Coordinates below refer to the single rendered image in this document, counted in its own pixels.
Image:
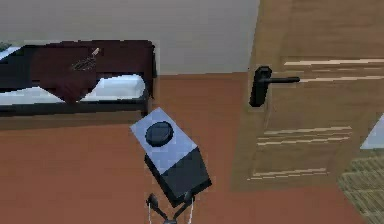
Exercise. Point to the woven straw mat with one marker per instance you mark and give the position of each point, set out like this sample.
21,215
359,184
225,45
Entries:
365,188

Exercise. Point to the maroon blanket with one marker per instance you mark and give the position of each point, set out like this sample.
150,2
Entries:
70,71

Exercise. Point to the pale blue slab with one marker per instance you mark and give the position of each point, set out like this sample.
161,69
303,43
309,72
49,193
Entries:
375,135

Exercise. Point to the brown wooden room door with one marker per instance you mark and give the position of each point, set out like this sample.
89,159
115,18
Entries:
310,106

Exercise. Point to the dark framed bed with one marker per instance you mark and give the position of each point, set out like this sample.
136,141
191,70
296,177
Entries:
113,88

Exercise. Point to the black round disc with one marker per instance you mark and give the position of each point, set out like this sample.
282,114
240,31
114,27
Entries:
159,134

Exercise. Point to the blue and black box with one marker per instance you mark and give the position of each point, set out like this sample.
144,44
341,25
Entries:
178,163

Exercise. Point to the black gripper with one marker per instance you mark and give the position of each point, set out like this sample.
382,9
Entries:
170,222

